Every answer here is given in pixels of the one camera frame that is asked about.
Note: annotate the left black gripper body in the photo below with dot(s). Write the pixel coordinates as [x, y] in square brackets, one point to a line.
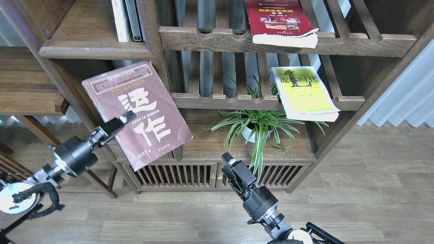
[75, 156]

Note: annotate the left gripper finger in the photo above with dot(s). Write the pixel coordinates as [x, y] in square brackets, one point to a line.
[110, 128]

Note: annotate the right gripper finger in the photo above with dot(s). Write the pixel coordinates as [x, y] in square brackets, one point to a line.
[233, 180]
[241, 169]

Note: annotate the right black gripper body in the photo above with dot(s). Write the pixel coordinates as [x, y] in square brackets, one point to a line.
[256, 201]

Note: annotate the maroon book white characters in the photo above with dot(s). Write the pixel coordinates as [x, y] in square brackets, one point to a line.
[158, 127]

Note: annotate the yellow green book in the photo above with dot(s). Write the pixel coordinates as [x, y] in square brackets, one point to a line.
[303, 94]

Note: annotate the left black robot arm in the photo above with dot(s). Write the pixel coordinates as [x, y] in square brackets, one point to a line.
[37, 196]

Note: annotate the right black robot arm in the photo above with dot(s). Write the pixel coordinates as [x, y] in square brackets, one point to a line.
[281, 233]

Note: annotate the red book on top shelf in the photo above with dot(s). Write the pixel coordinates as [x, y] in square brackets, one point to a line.
[280, 23]

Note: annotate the white plant pot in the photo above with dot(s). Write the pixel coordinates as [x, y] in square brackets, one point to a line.
[250, 136]

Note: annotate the green spider plant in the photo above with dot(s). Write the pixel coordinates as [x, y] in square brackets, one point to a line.
[261, 123]

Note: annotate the slatted wooden bench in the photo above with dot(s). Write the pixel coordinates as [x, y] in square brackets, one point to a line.
[11, 167]

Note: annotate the wooden side table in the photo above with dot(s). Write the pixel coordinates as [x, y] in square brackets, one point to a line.
[27, 91]

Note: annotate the white upright book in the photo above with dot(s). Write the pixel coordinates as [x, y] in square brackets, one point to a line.
[121, 20]

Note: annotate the dark green upright book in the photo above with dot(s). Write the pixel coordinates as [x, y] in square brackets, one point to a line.
[134, 20]

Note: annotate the white curtain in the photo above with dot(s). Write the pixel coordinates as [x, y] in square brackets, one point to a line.
[410, 98]

